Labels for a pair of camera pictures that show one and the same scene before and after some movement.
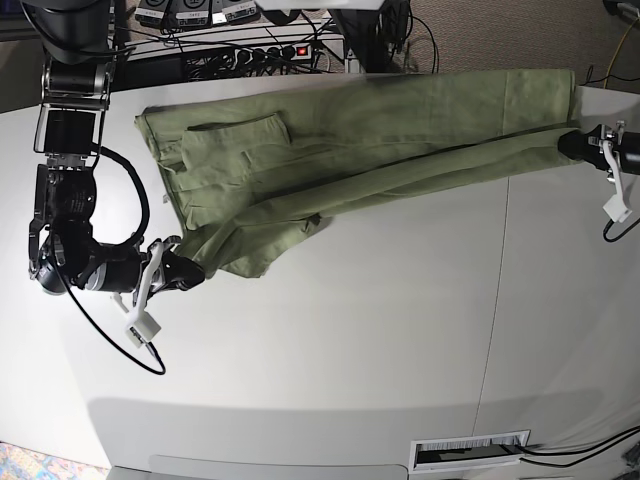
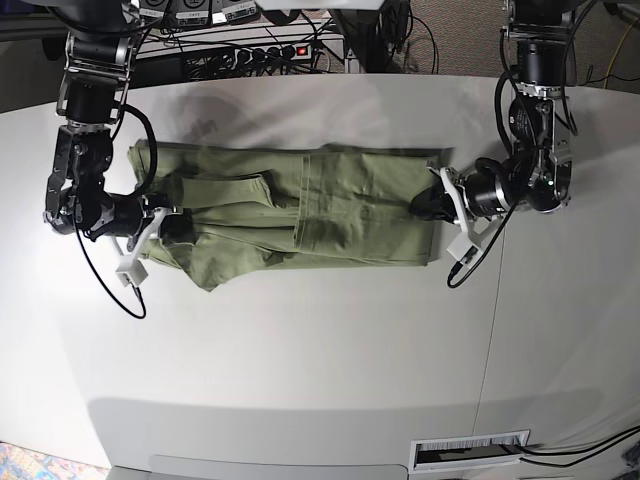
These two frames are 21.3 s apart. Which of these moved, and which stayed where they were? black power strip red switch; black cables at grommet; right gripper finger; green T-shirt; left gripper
Moved: green T-shirt; right gripper finger; left gripper
Stayed: black power strip red switch; black cables at grommet
